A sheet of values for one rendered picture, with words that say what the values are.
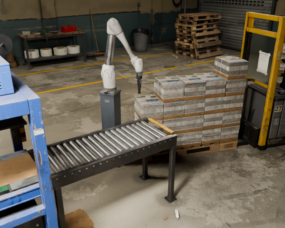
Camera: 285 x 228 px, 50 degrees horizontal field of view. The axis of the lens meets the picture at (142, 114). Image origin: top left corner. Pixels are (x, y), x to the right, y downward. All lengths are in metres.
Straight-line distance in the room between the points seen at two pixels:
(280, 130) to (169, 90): 1.81
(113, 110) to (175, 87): 0.82
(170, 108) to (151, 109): 0.25
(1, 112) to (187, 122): 2.63
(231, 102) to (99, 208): 2.21
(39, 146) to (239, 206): 2.28
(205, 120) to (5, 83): 2.78
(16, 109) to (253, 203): 2.67
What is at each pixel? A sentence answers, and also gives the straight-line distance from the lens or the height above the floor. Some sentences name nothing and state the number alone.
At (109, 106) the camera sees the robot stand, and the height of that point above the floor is 0.84.
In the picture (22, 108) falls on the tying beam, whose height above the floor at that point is 1.50.
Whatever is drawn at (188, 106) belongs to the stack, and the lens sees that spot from 3.99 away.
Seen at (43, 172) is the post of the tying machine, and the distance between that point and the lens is 2.26.
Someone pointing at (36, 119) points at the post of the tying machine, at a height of 1.41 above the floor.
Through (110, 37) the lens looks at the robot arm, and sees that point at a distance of 3.76.
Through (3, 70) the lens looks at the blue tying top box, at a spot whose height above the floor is 1.71.
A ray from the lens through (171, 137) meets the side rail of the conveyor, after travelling 3.06.
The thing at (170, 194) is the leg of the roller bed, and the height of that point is 0.09.
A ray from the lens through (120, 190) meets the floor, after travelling 3.64.
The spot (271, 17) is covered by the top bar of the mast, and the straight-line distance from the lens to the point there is 4.32.
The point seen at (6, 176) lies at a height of 0.80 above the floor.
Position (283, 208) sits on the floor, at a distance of 3.72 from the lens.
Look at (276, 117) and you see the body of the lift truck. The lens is 4.63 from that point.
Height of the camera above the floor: 2.21
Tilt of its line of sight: 23 degrees down
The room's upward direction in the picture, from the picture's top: straight up
